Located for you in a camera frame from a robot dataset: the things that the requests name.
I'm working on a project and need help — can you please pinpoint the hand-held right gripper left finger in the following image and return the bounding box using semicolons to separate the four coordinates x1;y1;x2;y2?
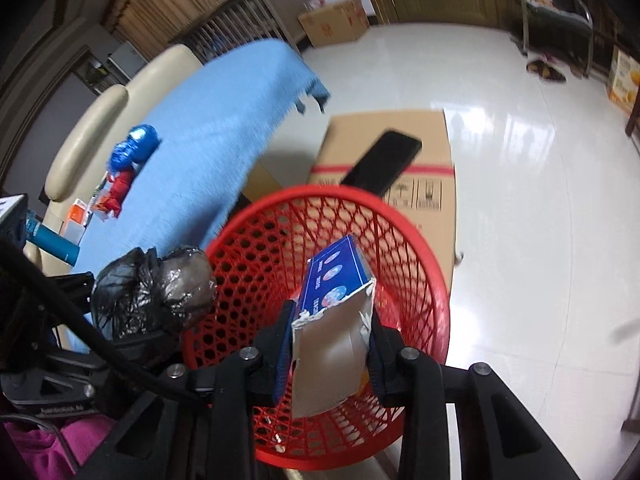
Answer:
75;300;301;480

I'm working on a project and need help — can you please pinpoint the blue foil wrapper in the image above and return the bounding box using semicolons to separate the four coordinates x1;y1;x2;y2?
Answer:
107;124;161;176

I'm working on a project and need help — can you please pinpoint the wooden folding screen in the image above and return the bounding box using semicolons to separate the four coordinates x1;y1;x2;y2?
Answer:
102;0;231;58

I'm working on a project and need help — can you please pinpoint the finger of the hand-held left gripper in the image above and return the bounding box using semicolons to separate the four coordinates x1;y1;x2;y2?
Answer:
47;271;98;313
107;329;182;367

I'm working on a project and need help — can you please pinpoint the orange printed box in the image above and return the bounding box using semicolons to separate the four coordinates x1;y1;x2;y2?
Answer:
606;47;640;113

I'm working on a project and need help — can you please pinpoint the black phone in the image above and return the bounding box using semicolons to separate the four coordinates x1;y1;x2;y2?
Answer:
340;130;423;198

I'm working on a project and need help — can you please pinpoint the red mesh wastebasket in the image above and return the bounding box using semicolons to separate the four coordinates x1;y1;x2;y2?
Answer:
181;185;451;471

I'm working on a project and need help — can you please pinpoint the torn blue and white carton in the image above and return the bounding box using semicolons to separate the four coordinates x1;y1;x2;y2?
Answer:
291;234;377;418

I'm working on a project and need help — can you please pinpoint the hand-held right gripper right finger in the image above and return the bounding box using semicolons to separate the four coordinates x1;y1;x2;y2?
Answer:
367;310;581;480

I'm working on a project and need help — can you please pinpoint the pink cloth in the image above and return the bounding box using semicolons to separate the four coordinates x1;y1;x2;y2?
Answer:
0;412;118;480

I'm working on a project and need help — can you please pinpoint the beige chair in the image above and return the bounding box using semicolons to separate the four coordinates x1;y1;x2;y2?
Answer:
42;84;132;203
122;44;203;96

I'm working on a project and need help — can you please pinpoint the orange and white box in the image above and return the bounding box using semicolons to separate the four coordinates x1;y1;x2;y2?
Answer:
59;199;93;246

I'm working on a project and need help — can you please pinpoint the blue tablecloth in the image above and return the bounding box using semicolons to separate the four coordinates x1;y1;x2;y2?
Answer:
70;38;331;356

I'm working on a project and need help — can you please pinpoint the large cardboard box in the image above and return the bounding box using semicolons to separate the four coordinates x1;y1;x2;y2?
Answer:
307;109;458;311

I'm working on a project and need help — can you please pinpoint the pair of slippers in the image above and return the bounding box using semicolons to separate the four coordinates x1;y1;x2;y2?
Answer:
526;57;568;83

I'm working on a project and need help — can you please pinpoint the small green wrapper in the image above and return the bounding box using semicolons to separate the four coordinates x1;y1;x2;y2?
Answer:
90;175;108;211

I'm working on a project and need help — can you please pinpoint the metal frame chair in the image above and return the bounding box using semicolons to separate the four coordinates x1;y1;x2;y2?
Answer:
505;0;596;78

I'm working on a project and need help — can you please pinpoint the black cable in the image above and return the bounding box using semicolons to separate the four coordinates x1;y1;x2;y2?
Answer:
0;236;203;403

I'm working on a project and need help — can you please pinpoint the small cardboard box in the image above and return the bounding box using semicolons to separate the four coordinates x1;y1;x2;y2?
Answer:
298;0;370;47

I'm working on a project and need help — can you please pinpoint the red foil wrapper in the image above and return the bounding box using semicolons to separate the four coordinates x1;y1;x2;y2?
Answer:
102;167;136;218

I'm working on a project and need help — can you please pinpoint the black plastic bag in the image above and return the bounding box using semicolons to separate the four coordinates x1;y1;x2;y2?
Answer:
91;245;218;341

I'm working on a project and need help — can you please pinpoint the blue packet at edge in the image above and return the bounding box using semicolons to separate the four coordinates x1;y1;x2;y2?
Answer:
25;212;81;266

